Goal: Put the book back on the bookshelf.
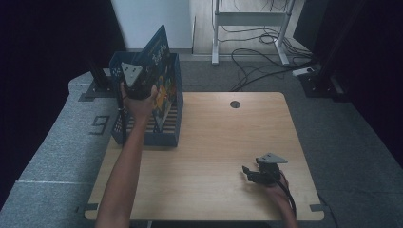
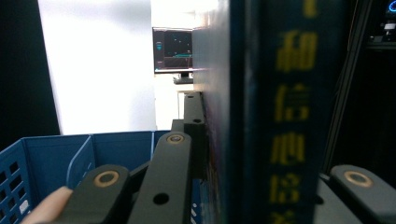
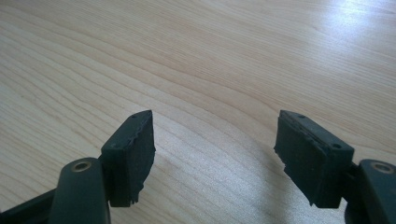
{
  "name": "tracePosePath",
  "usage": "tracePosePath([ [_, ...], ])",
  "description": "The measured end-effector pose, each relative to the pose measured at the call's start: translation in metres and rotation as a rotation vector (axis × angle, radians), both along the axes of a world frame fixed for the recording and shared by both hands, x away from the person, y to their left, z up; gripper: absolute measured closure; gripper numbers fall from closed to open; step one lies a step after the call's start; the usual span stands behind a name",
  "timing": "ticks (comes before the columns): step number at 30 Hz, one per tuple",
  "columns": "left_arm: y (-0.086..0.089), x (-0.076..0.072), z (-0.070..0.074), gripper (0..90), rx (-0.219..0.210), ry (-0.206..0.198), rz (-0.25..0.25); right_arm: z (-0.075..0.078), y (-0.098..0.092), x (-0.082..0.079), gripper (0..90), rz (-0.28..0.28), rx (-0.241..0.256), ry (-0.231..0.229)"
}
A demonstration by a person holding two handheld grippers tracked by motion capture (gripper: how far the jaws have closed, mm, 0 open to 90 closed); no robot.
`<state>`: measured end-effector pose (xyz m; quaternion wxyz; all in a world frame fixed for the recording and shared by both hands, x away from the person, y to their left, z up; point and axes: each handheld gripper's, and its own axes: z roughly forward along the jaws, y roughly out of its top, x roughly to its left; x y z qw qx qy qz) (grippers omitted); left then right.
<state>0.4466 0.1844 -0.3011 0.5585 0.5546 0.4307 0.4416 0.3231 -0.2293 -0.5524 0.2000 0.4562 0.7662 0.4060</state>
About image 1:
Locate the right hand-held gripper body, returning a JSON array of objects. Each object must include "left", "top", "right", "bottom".
[{"left": 256, "top": 152, "right": 289, "bottom": 186}]

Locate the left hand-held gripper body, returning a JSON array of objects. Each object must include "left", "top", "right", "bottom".
[{"left": 121, "top": 62, "right": 156, "bottom": 101}]

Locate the illustrated children's picture book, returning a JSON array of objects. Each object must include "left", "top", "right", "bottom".
[{"left": 134, "top": 25, "right": 178, "bottom": 133}]

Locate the blue plastic file rack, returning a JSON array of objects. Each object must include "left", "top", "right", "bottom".
[{"left": 108, "top": 51, "right": 184, "bottom": 147}]

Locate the person's left hand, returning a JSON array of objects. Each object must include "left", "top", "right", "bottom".
[{"left": 120, "top": 83, "right": 160, "bottom": 124}]

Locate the person's right hand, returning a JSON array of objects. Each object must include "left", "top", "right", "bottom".
[{"left": 264, "top": 171, "right": 291, "bottom": 205}]

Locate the black metal stand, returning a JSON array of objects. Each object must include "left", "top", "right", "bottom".
[
  {"left": 78, "top": 58, "right": 116, "bottom": 103},
  {"left": 298, "top": 0, "right": 365, "bottom": 103}
]

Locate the dark table foot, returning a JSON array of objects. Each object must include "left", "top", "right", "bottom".
[
  {"left": 309, "top": 203, "right": 331, "bottom": 213},
  {"left": 76, "top": 202, "right": 100, "bottom": 214}
]

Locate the white power strip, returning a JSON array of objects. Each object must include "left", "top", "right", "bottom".
[{"left": 292, "top": 66, "right": 316, "bottom": 77}]

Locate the right hand-held gripper cable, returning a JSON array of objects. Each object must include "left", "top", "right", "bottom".
[{"left": 275, "top": 175, "right": 297, "bottom": 219}]

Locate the hand-held gripper cable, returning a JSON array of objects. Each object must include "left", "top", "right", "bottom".
[
  {"left": 275, "top": 175, "right": 297, "bottom": 219},
  {"left": 117, "top": 90, "right": 128, "bottom": 147}
]

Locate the left hand-held gripper cable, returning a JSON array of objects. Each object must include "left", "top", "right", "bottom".
[{"left": 117, "top": 90, "right": 128, "bottom": 147}]

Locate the black floor cable tangle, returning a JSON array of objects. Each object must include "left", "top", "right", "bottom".
[{"left": 218, "top": 0, "right": 317, "bottom": 93}]

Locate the white metal desk frame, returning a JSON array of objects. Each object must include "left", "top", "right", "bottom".
[{"left": 211, "top": 0, "right": 297, "bottom": 67}]

